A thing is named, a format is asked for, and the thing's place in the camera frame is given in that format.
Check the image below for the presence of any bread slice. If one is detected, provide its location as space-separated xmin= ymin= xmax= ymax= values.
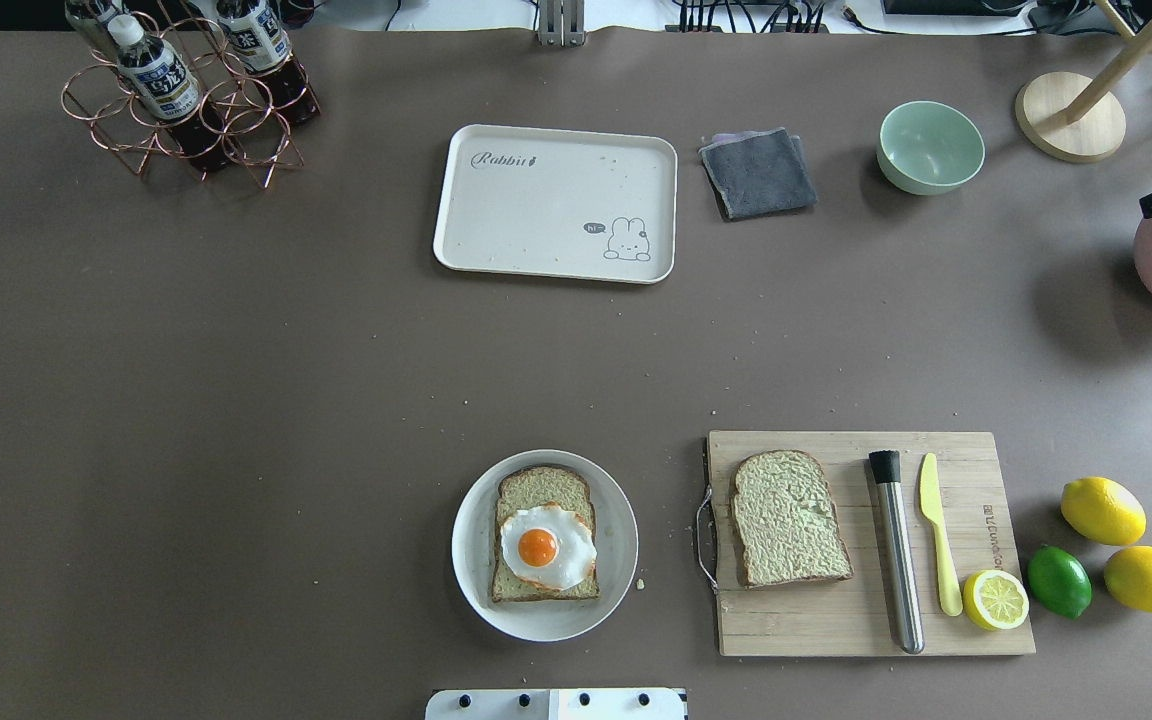
xmin=492 ymin=467 xmax=600 ymax=602
xmin=732 ymin=448 xmax=854 ymax=588

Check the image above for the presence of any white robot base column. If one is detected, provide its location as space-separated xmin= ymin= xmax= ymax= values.
xmin=424 ymin=687 xmax=689 ymax=719

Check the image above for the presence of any cream rabbit tray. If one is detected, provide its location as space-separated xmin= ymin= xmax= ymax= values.
xmin=431 ymin=124 xmax=679 ymax=285

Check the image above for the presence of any wooden stand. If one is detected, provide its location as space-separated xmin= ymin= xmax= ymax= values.
xmin=1014 ymin=1 xmax=1152 ymax=162

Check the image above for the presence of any green bowl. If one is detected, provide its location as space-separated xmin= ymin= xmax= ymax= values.
xmin=876 ymin=100 xmax=986 ymax=196

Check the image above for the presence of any yellow lemon upper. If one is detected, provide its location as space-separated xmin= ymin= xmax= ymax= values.
xmin=1060 ymin=477 xmax=1147 ymax=546

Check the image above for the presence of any grey folded cloth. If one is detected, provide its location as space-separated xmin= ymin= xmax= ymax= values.
xmin=698 ymin=127 xmax=818 ymax=222

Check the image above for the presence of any steel muddler black cap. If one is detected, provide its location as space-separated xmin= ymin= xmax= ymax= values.
xmin=867 ymin=450 xmax=925 ymax=655

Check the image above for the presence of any green lime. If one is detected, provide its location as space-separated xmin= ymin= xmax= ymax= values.
xmin=1025 ymin=544 xmax=1093 ymax=619

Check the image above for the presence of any half lemon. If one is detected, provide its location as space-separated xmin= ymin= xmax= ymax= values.
xmin=963 ymin=569 xmax=1030 ymax=632

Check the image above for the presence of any yellow plastic knife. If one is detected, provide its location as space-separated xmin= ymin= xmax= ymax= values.
xmin=918 ymin=454 xmax=964 ymax=617

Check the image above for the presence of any wooden cutting board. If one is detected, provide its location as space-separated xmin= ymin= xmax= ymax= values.
xmin=707 ymin=431 xmax=1037 ymax=658

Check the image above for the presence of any bread slice under egg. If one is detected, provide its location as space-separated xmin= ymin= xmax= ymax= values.
xmin=492 ymin=467 xmax=600 ymax=602

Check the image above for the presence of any fried egg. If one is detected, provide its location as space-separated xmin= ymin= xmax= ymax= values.
xmin=499 ymin=502 xmax=596 ymax=592

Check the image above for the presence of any white round plate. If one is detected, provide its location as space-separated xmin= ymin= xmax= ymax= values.
xmin=450 ymin=450 xmax=637 ymax=642

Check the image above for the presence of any tea bottle two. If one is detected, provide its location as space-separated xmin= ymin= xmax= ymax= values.
xmin=217 ymin=1 xmax=320 ymax=126

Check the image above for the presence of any tea bottle three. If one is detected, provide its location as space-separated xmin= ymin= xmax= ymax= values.
xmin=63 ymin=0 xmax=126 ymax=63

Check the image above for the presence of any aluminium frame post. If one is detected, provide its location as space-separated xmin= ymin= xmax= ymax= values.
xmin=536 ymin=0 xmax=586 ymax=47

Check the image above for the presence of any copper wire bottle rack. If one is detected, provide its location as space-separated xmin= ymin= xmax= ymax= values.
xmin=61 ymin=1 xmax=321 ymax=188

